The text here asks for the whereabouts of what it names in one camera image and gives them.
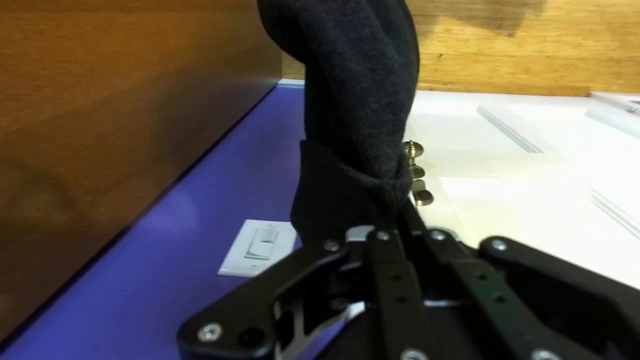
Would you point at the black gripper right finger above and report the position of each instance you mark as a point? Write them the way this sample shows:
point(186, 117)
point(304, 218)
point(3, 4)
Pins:
point(533, 300)

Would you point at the dark round door knob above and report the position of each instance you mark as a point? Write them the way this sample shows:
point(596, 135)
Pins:
point(422, 196)

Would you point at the white light switch plate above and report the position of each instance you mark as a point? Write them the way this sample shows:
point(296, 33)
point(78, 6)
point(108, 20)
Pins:
point(260, 249)

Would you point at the white panelled door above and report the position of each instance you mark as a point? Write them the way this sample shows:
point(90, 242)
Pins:
point(533, 180)

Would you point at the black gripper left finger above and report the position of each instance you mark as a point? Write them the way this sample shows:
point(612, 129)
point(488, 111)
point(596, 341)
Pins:
point(313, 287)

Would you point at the black head sock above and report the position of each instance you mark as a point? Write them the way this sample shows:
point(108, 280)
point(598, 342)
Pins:
point(360, 101)

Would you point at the brown wooden bookshelf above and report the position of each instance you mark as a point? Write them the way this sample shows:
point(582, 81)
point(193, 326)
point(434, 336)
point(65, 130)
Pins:
point(100, 133)

